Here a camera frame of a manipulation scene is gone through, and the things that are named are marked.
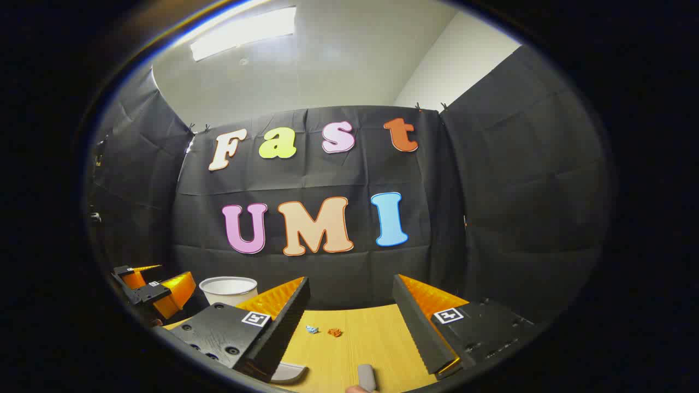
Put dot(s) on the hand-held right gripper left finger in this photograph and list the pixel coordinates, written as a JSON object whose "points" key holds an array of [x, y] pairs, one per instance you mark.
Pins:
{"points": [[273, 338]]}

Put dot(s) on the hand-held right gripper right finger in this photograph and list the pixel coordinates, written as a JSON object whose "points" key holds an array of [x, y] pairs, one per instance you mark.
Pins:
{"points": [[418, 322]]}

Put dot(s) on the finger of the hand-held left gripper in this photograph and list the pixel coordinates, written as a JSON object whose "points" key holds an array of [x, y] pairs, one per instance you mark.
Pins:
{"points": [[175, 292], [134, 279]]}

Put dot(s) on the grey dustpan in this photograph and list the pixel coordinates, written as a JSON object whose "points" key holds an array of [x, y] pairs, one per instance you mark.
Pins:
{"points": [[289, 372]]}

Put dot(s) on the white garbage bin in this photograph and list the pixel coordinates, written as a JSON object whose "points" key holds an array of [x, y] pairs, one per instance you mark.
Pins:
{"points": [[228, 291]]}

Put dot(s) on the small grey broom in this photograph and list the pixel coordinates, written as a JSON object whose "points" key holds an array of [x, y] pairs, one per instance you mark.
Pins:
{"points": [[367, 376]]}

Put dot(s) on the wooden desktop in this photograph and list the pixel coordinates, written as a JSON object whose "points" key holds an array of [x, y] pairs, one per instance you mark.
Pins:
{"points": [[371, 338]]}

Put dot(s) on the black backdrop cloth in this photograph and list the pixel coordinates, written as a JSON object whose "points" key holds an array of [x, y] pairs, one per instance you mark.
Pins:
{"points": [[338, 273]]}

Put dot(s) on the ceiling light panel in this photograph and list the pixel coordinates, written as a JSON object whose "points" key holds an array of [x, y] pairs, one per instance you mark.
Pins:
{"points": [[243, 33]]}

